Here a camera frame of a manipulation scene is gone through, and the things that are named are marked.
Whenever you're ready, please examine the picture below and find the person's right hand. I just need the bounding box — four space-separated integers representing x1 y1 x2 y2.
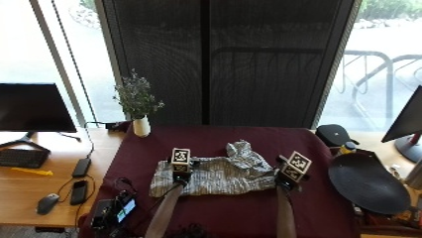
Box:
273 154 311 192

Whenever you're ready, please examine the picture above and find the person's left hand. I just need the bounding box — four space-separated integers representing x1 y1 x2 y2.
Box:
170 158 203 186

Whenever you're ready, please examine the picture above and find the striped grey white garment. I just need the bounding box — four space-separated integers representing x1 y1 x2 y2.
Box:
148 140 279 198

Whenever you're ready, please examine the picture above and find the white marker cube left glove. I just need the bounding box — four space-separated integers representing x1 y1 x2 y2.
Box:
171 147 194 174

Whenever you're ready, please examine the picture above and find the white marker cube glove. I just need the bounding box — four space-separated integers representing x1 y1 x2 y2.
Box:
171 147 194 174
279 150 315 183

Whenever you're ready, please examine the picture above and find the white marker cube right glove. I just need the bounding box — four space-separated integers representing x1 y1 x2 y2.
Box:
279 150 315 183

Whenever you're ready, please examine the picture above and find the black zip case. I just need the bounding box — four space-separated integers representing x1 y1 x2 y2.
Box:
315 123 361 149

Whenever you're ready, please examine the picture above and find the yellow black bottle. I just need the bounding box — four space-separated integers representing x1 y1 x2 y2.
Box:
340 141 359 156

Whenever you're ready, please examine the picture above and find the white vase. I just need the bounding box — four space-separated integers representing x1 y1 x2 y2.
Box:
132 114 152 139

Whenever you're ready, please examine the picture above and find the maroon tablecloth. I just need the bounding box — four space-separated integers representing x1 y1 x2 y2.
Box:
78 124 363 238

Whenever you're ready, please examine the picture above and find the black oval board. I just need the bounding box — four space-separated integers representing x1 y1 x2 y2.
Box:
328 149 413 216

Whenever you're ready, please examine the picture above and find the black power adapter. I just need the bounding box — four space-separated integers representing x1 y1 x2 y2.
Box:
104 121 132 133

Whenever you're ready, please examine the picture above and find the green flower bunch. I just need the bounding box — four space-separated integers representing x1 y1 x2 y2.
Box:
112 68 167 120

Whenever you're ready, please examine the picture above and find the black smartphone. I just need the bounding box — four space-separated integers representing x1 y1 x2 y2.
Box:
70 179 88 206

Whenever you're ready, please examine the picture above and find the black mesh window blind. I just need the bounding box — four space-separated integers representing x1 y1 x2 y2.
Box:
94 0 363 129

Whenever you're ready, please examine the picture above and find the black monitor with round foot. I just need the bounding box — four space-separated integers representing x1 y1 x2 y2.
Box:
380 84 422 164

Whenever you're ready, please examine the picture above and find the grey metal bike rack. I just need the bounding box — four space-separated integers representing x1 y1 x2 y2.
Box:
336 49 422 128

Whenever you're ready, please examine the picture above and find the grey computer mouse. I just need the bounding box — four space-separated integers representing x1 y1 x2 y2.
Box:
36 192 62 216

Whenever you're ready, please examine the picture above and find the yellow flat tool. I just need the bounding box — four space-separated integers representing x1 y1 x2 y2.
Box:
10 167 55 178

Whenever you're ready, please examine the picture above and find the black keyboard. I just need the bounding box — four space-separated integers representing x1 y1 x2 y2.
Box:
0 148 52 170

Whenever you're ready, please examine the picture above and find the black computer monitor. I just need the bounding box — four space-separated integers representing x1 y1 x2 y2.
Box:
0 82 79 151

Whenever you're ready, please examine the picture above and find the black recording device with screen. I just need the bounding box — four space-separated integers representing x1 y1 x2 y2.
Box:
90 189 139 233

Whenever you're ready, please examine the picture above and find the black cable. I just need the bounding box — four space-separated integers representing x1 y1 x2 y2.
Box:
83 120 111 160

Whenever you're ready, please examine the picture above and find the blind bead chain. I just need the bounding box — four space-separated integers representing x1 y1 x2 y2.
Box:
51 0 99 124

